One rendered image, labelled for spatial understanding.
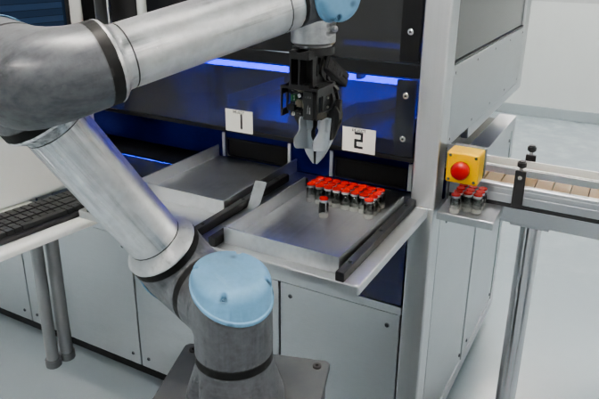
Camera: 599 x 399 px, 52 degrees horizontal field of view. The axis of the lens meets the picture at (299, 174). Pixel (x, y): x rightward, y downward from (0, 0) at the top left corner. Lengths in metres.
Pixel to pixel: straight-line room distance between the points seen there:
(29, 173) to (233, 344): 1.04
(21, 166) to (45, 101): 1.10
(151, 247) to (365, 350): 0.92
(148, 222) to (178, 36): 0.30
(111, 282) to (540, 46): 4.65
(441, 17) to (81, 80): 0.87
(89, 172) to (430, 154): 0.82
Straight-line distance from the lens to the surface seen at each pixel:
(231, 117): 1.65
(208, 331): 0.89
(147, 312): 2.14
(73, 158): 0.84
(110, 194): 0.87
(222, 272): 0.89
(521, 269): 1.64
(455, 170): 1.38
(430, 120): 1.41
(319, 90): 1.01
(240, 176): 1.63
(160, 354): 2.20
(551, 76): 6.04
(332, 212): 1.42
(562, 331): 2.79
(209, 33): 0.74
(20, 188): 1.79
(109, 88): 0.69
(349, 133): 1.48
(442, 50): 1.37
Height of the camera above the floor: 1.45
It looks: 20 degrees down
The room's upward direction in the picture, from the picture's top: straight up
